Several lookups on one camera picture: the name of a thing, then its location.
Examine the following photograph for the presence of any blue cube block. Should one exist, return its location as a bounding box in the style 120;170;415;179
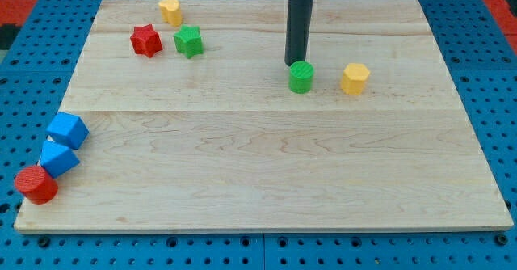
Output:
46;112;89;150

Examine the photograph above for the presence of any blue triangle block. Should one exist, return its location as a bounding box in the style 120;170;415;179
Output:
40;140;80;179

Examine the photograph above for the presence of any green cylinder block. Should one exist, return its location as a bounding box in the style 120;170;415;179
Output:
288;61;314;94

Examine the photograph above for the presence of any green star block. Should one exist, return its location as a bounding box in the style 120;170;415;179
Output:
174;24;204;58

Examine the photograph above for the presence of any yellow heart block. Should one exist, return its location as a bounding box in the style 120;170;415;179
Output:
158;0;183;27

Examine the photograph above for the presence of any red cylinder block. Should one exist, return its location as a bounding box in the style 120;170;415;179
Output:
15;165;58;205

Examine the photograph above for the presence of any light wooden board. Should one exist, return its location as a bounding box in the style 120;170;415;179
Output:
15;0;513;234

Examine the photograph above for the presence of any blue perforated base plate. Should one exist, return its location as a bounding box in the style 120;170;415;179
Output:
1;0;516;269

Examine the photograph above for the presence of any yellow hexagon block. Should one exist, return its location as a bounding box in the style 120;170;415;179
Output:
340;63;370;95

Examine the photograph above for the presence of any red star block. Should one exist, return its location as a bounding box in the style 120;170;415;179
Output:
130;24;163;57

